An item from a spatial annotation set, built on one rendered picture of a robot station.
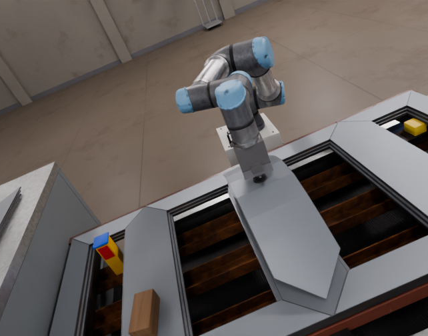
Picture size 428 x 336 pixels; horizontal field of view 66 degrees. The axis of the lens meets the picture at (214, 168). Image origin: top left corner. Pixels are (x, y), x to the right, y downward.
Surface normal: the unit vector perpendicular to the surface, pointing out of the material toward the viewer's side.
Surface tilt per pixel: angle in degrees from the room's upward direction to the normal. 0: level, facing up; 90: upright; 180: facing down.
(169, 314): 0
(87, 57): 90
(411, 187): 0
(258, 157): 90
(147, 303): 0
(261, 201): 18
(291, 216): 26
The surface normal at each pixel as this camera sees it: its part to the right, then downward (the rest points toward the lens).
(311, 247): -0.19, -0.45
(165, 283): -0.34, -0.78
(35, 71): 0.16, 0.50
